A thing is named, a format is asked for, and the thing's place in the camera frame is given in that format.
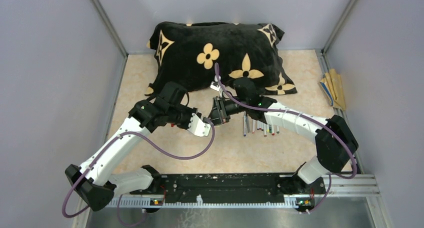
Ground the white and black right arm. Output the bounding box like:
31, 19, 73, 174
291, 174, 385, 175
208, 78, 359, 194

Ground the white pen with brown cap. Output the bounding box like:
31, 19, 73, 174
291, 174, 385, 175
262, 123, 268, 137

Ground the white pen with blue end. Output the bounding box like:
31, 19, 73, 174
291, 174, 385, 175
242, 113, 247, 137

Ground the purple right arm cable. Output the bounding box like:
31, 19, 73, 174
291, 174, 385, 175
214, 62, 359, 214

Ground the aluminium front frame rail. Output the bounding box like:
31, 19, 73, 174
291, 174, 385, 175
71, 173, 393, 228

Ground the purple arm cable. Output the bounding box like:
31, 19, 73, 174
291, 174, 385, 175
214, 62, 359, 214
61, 120, 216, 227

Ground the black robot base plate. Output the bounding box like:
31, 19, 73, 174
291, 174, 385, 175
132, 173, 326, 204

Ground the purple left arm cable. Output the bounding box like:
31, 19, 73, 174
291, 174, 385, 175
61, 120, 216, 227

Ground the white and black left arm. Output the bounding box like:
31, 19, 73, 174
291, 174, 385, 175
62, 82, 211, 217

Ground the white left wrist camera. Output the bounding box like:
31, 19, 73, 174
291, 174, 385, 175
187, 113, 211, 137

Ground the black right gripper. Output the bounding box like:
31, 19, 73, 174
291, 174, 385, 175
207, 96, 249, 127

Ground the aluminium wall rail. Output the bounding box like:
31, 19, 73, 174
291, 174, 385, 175
91, 0, 129, 58

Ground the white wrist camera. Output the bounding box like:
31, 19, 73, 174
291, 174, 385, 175
209, 76, 223, 97
187, 113, 211, 137

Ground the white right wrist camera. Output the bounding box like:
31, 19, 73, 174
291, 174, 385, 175
209, 76, 223, 97

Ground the folded yellow and blue cloth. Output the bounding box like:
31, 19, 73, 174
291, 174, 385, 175
319, 68, 347, 111

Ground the black pillow with cream flowers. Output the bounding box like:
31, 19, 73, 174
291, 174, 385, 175
145, 21, 297, 96

